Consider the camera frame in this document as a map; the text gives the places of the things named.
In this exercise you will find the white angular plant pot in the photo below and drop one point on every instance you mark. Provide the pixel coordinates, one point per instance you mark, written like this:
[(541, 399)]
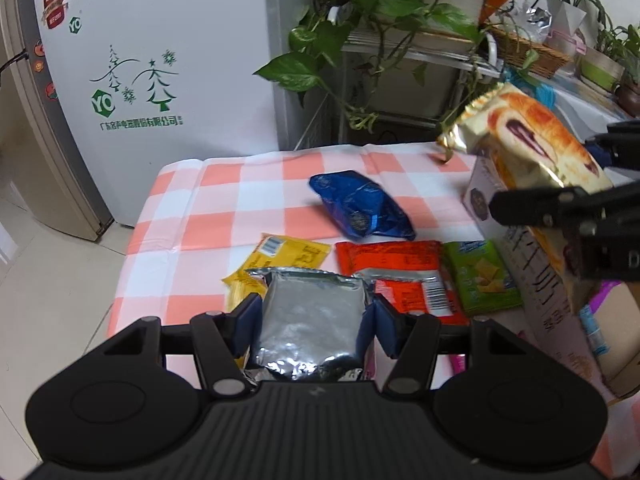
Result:
[(565, 17)]

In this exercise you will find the white metal rack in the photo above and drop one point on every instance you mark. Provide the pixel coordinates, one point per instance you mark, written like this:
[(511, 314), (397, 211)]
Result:
[(440, 42)]

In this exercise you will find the wicker basket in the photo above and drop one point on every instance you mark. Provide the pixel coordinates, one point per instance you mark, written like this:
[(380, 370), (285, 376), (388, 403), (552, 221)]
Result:
[(530, 52)]

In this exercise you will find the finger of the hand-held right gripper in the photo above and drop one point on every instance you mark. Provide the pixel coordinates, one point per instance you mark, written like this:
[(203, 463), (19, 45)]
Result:
[(625, 145), (540, 207)]

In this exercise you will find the light blue mesh item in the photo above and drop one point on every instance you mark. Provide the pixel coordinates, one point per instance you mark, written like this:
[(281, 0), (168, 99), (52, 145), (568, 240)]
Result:
[(542, 95)]

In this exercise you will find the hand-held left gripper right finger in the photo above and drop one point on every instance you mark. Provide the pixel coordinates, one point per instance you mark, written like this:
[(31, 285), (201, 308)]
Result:
[(385, 325)]

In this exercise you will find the cardboard box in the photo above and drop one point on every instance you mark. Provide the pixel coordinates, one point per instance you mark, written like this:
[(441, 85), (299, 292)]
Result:
[(545, 305)]

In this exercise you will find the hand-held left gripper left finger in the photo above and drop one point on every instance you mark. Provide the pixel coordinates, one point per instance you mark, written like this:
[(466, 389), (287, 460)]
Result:
[(250, 322)]

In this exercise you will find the dark blue snack packet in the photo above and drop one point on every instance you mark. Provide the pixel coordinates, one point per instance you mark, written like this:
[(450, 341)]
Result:
[(360, 205)]

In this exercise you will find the white freezer with tree print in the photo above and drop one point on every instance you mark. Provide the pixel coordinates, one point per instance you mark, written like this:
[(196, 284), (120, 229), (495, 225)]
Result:
[(175, 10)]

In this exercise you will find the green plant pot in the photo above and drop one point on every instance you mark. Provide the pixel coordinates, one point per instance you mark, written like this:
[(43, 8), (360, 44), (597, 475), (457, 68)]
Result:
[(600, 70)]

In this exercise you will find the silver refrigerator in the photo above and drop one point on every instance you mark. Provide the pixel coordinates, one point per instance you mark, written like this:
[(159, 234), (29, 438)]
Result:
[(50, 160)]

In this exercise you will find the orange white checkered tablecloth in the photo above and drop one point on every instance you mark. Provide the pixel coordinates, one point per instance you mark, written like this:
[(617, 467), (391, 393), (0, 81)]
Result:
[(225, 200)]

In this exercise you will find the red snack packet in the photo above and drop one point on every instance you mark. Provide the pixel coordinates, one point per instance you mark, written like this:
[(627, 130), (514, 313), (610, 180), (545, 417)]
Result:
[(390, 260)]

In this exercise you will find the mustard yellow snack packet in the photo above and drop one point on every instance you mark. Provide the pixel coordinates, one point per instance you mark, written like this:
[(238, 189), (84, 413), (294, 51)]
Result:
[(290, 257)]

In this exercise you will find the crumpled silver foil bag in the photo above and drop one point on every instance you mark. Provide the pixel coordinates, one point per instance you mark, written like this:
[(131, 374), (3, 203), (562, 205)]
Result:
[(532, 20)]

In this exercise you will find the green cracker packet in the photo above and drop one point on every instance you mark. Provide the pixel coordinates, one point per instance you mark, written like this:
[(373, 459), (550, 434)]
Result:
[(480, 275)]

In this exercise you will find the orange packet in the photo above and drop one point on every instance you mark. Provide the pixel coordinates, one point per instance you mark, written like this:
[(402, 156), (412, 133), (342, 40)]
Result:
[(495, 5)]

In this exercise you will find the silver foil snack packet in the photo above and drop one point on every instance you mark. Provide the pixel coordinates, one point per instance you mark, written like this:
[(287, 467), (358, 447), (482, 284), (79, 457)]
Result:
[(310, 315)]

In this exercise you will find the cream croissant bread packet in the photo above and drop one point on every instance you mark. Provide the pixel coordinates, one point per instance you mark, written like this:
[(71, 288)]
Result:
[(525, 130)]

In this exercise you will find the pink container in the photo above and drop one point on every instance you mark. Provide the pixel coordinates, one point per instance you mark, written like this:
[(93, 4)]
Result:
[(567, 42)]

